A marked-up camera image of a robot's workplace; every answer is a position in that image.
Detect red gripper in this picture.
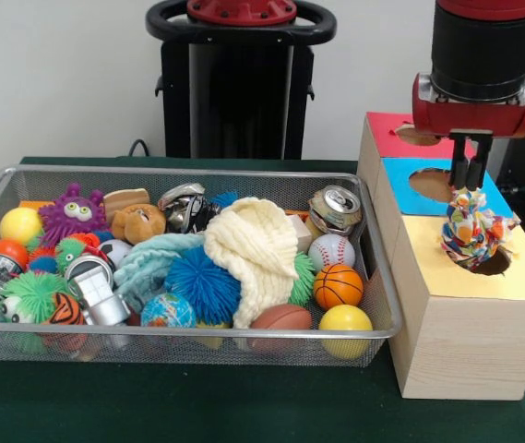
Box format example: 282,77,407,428
412,73,525,191

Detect cream fleece cloth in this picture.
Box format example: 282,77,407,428
204,197,301,329

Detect crushed black red can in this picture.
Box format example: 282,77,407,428
195,196,224,230

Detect wooden box with three holes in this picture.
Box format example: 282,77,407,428
356,110,525,401

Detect orange basketball toy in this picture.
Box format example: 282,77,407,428
312,262,365,311

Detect yellow foam ball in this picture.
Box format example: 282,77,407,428
318,304,375,360

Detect green spiky ball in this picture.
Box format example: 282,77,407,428
287,251,317,306

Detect brown football toy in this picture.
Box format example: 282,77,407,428
248,304,315,330

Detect crushed silver can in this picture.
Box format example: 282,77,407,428
158,182,209,234

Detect large blue spiky ball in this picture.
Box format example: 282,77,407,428
163,248,244,327

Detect purple spiky monster toy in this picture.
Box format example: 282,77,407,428
38,182,109,248

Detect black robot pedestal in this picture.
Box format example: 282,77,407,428
145,0,339,162

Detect wire mesh bin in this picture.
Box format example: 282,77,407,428
0,164,405,369

